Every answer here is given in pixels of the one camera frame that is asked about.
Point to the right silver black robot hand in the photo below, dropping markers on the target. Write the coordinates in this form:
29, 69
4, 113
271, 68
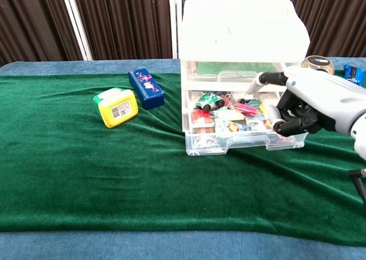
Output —
320, 100

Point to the clear plastic drawer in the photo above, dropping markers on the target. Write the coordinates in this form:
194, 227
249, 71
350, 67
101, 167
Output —
206, 75
243, 145

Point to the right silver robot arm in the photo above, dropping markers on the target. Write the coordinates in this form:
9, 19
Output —
361, 140

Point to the clear plastic drawer organizer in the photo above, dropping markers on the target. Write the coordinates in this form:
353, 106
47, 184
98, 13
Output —
240, 31

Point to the blue pencil box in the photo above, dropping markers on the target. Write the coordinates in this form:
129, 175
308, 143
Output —
145, 88

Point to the green yellow wipes box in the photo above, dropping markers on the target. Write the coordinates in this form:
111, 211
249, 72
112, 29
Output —
117, 108

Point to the round jar with black lid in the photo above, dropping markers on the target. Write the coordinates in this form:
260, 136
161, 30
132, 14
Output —
317, 62

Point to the blue snack packet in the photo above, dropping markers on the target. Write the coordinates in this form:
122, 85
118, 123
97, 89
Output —
354, 74

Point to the pink red packet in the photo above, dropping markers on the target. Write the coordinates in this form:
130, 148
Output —
247, 108

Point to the colourful cartoon packet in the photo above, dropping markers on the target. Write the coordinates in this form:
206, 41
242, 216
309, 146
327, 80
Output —
233, 126

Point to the yellow white snack packet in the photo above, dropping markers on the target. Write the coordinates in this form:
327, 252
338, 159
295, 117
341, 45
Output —
230, 115

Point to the green toy car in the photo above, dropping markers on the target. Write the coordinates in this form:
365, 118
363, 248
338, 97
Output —
210, 101

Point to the red snack packet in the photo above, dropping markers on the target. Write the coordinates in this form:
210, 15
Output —
203, 121

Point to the green velvet cloth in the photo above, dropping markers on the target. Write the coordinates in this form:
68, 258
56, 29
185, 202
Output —
114, 171

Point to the blue table cover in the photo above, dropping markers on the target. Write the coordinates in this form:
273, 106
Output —
85, 65

